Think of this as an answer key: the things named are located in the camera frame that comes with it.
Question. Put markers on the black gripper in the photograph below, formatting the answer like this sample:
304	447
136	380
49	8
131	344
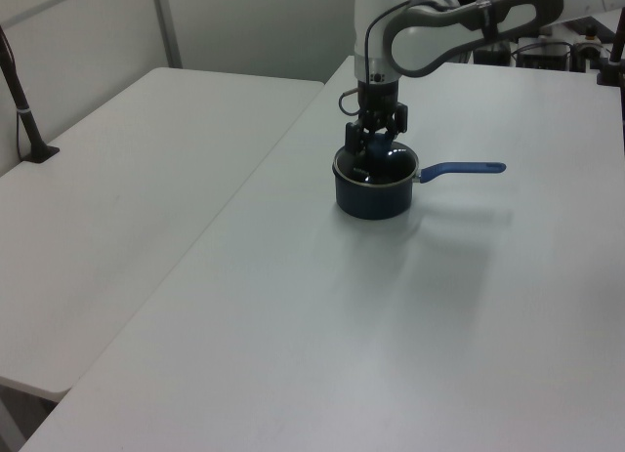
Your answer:
378	98

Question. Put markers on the glass lid with blue knob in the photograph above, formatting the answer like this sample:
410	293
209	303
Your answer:
386	166

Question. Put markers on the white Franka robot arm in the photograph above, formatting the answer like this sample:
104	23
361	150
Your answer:
429	37

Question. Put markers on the small black box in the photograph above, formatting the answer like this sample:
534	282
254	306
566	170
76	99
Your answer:
490	55

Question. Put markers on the black electronics box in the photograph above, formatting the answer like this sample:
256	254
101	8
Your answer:
542	59

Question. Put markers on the grey device with bottle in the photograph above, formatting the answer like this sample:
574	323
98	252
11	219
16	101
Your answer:
588	49

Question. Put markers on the white side table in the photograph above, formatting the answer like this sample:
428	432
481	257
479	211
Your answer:
122	203

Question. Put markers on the black camera pole stand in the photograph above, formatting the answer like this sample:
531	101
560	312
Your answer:
608	73
29	125

